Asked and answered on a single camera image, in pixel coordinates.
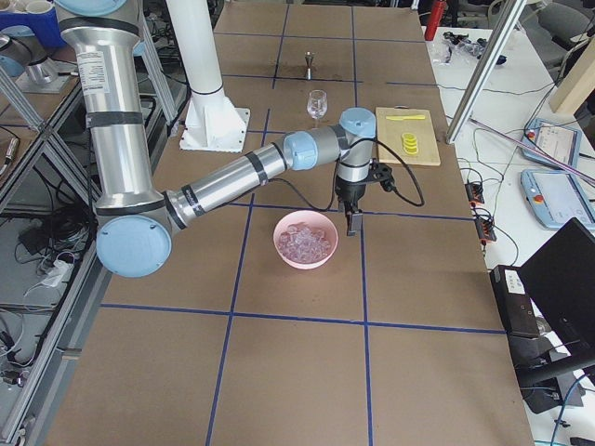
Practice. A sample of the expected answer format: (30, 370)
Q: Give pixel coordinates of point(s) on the white pink rod tool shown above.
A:
(535, 150)

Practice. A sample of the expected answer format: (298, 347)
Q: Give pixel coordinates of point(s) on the pink bowl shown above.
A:
(312, 219)

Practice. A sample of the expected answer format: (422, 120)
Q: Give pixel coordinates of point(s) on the yellow plastic knife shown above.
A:
(407, 117)

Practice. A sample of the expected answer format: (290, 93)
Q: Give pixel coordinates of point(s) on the pile of clear ice cubes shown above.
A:
(304, 244)

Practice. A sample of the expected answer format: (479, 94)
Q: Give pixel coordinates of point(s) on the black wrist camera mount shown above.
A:
(381, 174)

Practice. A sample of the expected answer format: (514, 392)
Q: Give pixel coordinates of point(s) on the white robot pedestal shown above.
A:
(212, 122)

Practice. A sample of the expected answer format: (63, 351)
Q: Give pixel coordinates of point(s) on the blue teach pendant near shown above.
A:
(555, 197)

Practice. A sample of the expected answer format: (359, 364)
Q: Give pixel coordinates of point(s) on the red cylinder bottle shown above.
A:
(436, 15)

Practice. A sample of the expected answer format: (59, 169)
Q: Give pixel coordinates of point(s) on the clear wine glass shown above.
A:
(317, 105)

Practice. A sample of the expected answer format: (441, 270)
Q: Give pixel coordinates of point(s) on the bamboo cutting board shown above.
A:
(390, 133)

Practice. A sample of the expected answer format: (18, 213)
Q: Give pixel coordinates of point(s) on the steel double jigger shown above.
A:
(308, 56)

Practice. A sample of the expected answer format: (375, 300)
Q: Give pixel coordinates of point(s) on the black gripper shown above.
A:
(350, 190)

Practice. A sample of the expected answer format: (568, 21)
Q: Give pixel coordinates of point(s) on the aluminium frame post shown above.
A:
(509, 16)

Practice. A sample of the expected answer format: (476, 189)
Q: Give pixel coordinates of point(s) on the black box device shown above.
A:
(514, 304)

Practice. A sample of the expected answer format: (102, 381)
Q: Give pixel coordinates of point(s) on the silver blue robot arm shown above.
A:
(137, 222)

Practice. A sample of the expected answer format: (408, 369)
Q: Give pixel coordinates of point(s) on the blue plastic bin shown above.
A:
(44, 25)

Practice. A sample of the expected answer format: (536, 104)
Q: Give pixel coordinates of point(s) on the blue teach pendant far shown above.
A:
(559, 141)

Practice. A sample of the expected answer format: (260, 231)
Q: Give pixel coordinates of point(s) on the black monitor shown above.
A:
(559, 278)

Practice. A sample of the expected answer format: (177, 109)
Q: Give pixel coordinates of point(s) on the blue teach pendant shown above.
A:
(559, 141)
(555, 197)

